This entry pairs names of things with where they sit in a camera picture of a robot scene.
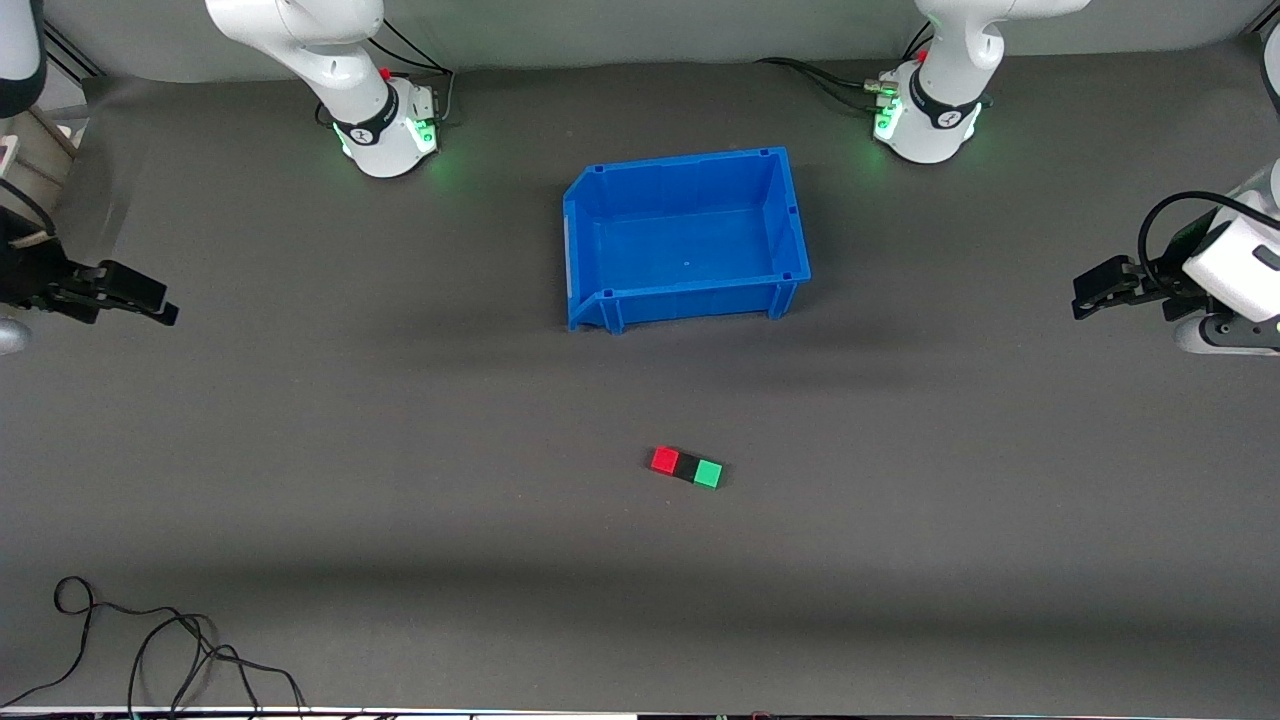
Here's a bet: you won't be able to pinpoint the beige plastic box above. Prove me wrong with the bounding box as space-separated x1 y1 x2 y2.
0 108 87 213

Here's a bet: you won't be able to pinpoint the blue plastic storage bin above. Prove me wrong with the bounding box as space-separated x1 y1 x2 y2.
563 147 812 335

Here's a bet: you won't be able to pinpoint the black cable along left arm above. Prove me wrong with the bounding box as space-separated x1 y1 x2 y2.
1139 191 1256 293

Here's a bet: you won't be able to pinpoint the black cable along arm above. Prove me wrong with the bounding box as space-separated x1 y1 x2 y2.
0 178 57 243
1139 191 1256 293

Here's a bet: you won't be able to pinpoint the black cable along right arm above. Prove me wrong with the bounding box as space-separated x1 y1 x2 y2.
0 178 57 243

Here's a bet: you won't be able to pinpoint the aluminium frame rail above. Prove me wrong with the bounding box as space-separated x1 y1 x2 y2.
42 24 103 83

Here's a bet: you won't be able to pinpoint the loose black cable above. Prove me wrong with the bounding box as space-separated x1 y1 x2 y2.
0 576 306 717

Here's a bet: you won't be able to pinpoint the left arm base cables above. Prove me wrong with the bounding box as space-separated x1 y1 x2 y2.
755 20 936 111

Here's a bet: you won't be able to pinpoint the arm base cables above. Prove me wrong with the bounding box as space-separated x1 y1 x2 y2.
755 20 936 111
368 15 457 126

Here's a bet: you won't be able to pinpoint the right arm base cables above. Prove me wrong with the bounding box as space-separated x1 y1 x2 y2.
368 15 457 126

